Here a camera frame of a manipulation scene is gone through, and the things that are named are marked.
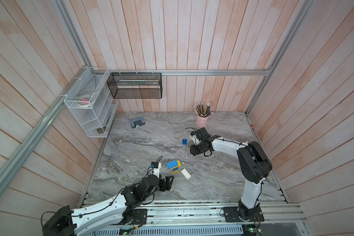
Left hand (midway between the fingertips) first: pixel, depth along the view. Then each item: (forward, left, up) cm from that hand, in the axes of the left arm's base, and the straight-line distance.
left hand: (167, 178), depth 81 cm
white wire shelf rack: (+23, +37, +28) cm, 52 cm away
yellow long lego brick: (+7, -7, +5) cm, 11 cm away
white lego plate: (+4, -11, -3) cm, 12 cm away
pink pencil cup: (+42, -23, +1) cm, 48 cm away
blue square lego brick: (+6, -5, 0) cm, 7 cm away
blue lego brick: (+6, -3, +6) cm, 9 cm away
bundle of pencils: (+50, -26, +7) cm, 56 cm away
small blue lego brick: (+27, -11, -4) cm, 30 cm away
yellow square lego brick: (+6, -5, -4) cm, 9 cm away
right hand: (+22, -17, -5) cm, 28 cm away
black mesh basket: (+57, +23, +22) cm, 66 cm away
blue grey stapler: (+44, +27, -3) cm, 52 cm away
